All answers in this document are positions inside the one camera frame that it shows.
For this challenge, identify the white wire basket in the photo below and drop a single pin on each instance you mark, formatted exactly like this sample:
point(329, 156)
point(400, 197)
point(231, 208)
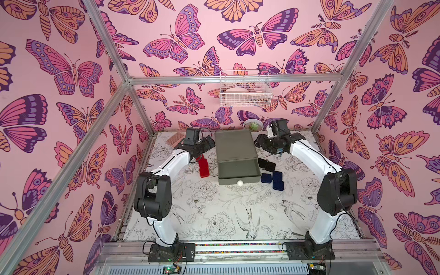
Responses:
point(245, 91)

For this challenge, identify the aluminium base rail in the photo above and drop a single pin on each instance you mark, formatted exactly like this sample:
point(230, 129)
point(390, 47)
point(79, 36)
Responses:
point(266, 257)

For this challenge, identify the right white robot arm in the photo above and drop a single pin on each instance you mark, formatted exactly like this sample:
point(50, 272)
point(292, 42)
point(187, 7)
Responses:
point(336, 194)

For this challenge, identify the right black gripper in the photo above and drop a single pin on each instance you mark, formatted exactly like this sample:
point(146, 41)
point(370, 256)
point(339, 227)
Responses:
point(263, 142)

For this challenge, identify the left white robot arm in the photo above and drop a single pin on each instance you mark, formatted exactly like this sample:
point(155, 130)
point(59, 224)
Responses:
point(153, 196)

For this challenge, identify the blue brooch box right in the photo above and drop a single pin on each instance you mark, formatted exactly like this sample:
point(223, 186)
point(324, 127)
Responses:
point(277, 176)

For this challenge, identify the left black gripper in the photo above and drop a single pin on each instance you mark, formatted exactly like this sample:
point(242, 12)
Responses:
point(207, 147)

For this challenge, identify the black brooch box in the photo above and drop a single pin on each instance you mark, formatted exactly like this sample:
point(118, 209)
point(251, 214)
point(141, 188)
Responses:
point(263, 163)
point(270, 166)

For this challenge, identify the blue brooch box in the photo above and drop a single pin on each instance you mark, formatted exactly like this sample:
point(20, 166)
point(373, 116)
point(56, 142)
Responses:
point(278, 185)
point(266, 178)
point(277, 176)

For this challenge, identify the potted cactus white pot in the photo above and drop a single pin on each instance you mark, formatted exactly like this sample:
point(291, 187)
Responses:
point(253, 125)

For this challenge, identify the black brooch box far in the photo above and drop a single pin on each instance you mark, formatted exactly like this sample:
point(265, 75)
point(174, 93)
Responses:
point(263, 163)

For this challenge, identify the green drawer cabinet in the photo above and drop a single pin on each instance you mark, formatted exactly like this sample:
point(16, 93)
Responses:
point(236, 157)

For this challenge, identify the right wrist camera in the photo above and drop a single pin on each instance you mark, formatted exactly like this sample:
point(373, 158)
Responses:
point(278, 128)

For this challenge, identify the aluminium frame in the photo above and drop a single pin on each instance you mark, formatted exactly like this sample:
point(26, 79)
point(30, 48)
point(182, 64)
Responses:
point(64, 72)

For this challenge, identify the black brooch box near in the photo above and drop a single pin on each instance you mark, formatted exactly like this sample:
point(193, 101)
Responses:
point(270, 166)

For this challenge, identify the blue brooch box near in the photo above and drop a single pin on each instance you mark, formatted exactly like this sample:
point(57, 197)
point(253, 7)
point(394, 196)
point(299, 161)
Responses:
point(278, 185)

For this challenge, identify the red brooch box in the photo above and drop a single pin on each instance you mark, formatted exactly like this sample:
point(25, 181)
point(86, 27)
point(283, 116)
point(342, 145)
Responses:
point(204, 172)
point(202, 161)

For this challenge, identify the blue brooch box left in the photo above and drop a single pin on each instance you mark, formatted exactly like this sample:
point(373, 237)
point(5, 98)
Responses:
point(266, 178)

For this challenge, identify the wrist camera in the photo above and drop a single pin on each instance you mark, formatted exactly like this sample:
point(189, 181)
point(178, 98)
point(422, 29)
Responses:
point(278, 128)
point(192, 137)

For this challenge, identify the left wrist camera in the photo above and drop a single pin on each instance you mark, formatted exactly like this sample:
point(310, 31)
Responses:
point(192, 137)

